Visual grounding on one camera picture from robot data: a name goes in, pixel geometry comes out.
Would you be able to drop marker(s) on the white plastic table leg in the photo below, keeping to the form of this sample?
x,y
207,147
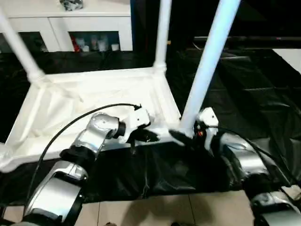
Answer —
x,y
162,35
209,58
22,51

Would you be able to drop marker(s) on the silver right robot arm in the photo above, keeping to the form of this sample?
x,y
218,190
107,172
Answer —
x,y
247,157

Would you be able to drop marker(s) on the black glossy mat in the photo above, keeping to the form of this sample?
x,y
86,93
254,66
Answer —
x,y
247,94

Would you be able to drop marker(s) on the small white jar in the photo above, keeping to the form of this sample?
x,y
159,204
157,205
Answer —
x,y
114,47

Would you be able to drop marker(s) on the dark brown round object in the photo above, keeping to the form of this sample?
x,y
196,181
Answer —
x,y
110,223

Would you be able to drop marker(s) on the black horizontal bar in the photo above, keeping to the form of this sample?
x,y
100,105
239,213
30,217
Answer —
x,y
258,39

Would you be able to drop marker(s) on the red white bottle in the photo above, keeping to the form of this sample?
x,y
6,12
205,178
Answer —
x,y
76,44

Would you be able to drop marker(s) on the white glass-door cabinet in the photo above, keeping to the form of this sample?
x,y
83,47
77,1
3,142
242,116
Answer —
x,y
82,23

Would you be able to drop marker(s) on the black backdrop cloth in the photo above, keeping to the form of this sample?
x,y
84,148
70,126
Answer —
x,y
258,16

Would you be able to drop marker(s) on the dark object on cabinet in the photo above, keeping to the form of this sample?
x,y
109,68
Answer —
x,y
71,4

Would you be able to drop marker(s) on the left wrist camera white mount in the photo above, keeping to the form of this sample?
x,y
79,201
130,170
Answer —
x,y
138,117

